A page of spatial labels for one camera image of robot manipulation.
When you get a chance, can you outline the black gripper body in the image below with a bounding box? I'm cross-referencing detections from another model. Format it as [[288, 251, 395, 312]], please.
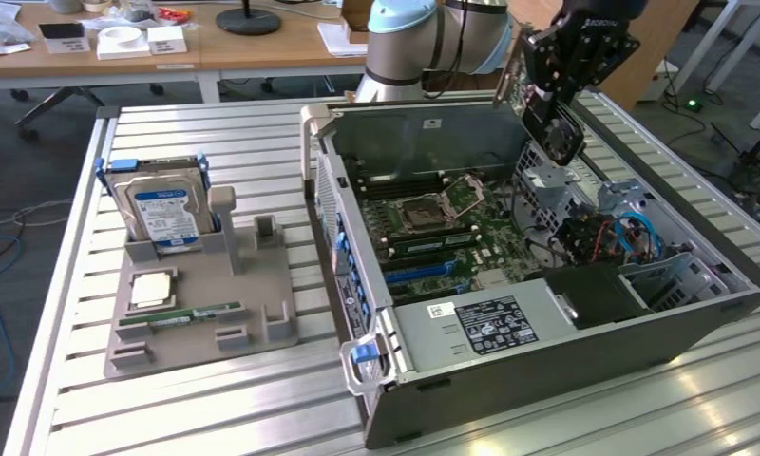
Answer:
[[554, 0, 647, 53]]

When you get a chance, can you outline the black graphics card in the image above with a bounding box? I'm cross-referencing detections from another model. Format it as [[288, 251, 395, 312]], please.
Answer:
[[493, 23, 589, 167]]

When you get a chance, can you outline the white box with red button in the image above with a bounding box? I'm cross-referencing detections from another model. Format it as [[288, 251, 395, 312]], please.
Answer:
[[637, 59, 679, 104]]

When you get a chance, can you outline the black equipment stand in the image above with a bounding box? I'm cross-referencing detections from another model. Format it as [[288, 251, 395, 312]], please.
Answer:
[[713, 85, 760, 210]]

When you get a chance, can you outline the brown cardboard box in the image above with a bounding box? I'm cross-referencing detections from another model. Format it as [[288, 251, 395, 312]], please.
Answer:
[[342, 0, 375, 32]]

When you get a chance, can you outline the tall perforated disk bay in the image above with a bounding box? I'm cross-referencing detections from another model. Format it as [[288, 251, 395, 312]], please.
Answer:
[[513, 106, 610, 229]]

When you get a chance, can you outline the stack of white papers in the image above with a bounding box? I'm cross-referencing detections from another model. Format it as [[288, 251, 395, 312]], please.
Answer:
[[316, 21, 373, 58]]

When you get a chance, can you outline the CPU socket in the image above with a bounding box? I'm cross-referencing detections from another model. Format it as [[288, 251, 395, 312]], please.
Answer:
[[399, 194, 449, 230]]

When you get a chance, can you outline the wooden office desk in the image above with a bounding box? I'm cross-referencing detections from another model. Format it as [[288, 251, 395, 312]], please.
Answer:
[[199, 0, 546, 104], [0, 2, 204, 104]]

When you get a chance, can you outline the green motherboard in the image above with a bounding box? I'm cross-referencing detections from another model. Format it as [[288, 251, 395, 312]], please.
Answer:
[[354, 168, 553, 305]]

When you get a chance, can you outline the black round lamp base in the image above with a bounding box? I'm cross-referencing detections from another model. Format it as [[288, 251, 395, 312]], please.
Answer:
[[215, 0, 284, 37]]

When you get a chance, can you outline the silver chipset heatsink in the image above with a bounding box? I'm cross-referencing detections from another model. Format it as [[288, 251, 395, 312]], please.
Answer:
[[474, 270, 515, 291]]

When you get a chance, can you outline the low grey disk bay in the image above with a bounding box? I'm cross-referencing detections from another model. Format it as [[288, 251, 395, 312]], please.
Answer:
[[618, 251, 734, 313]]

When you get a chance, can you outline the blue expansion slot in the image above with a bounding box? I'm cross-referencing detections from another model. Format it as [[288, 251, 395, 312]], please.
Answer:
[[383, 261, 455, 286]]

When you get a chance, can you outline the small white box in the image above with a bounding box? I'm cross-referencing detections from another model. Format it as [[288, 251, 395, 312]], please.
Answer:
[[146, 25, 188, 56]]

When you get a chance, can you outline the grey power supply unit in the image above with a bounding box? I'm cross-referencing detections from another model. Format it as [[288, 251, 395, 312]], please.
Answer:
[[393, 277, 575, 374]]

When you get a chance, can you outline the white tape roll holder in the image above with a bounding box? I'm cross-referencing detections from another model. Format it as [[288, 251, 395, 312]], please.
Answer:
[[95, 26, 152, 62]]

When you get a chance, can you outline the open grey PC case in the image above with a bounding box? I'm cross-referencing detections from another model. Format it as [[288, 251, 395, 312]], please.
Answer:
[[299, 92, 760, 450]]

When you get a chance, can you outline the hard disk with blue label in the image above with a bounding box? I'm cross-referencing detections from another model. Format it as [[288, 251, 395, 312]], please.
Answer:
[[106, 163, 206, 251]]

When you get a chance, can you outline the blue disk caddy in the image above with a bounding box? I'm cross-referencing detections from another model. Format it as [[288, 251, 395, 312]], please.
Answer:
[[94, 152, 215, 234]]

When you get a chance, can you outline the green RAM stick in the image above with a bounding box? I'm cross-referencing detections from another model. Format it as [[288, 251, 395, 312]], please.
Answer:
[[118, 303, 242, 328]]

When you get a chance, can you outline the black topped white box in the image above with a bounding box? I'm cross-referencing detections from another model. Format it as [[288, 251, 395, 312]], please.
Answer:
[[38, 22, 91, 54]]

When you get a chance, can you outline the black chair base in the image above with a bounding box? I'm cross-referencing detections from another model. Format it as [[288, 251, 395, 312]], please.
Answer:
[[12, 85, 166, 139]]

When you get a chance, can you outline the silver CPU chip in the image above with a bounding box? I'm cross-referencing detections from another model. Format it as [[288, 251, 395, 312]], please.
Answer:
[[130, 274, 172, 309]]

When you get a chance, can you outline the grey plastic parts rack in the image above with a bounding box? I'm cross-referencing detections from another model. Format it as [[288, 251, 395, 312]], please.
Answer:
[[103, 186, 303, 380]]

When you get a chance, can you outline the clear plastic bag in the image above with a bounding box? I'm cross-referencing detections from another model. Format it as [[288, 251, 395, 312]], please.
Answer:
[[0, 2, 38, 44]]

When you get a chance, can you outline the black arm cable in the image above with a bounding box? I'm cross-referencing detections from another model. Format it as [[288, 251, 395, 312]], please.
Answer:
[[434, 0, 474, 72]]

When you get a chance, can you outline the white table frame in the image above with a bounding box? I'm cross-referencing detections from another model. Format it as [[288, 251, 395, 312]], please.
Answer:
[[665, 0, 760, 129]]

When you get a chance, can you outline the blue wire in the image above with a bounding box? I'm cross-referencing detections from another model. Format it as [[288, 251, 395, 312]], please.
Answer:
[[611, 213, 667, 265]]

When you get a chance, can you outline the red wire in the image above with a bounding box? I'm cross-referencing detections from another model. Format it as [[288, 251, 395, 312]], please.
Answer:
[[593, 220, 614, 262]]

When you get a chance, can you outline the black wire bundle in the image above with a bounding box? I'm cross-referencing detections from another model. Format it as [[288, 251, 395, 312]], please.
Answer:
[[554, 216, 601, 265]]

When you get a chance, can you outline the grey floor cable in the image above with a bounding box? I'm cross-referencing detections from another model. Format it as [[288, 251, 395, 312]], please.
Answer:
[[0, 199, 75, 229]]

